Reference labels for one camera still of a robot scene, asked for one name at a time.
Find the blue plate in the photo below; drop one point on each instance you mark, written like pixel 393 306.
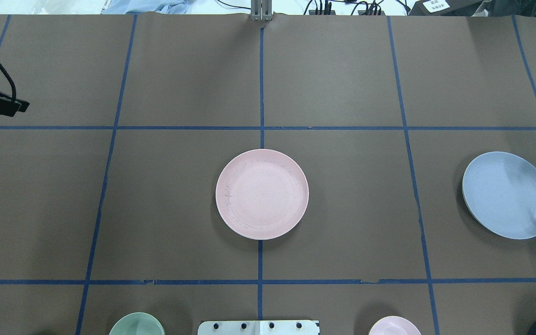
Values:
pixel 499 190

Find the pink plate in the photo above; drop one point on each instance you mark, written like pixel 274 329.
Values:
pixel 262 194

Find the light blue cloth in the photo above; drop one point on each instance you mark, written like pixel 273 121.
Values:
pixel 144 6

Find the pink bowl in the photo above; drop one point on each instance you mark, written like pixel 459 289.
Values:
pixel 394 325

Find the black box with label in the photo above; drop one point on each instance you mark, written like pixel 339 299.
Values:
pixel 457 8

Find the green bowl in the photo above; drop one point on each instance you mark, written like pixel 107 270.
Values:
pixel 137 323

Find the white mounting plate with bolts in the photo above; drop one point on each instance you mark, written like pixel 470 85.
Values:
pixel 259 327

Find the grey metal post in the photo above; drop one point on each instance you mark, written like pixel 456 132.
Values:
pixel 261 10

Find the black power strip with cables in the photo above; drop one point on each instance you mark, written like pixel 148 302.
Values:
pixel 350 7

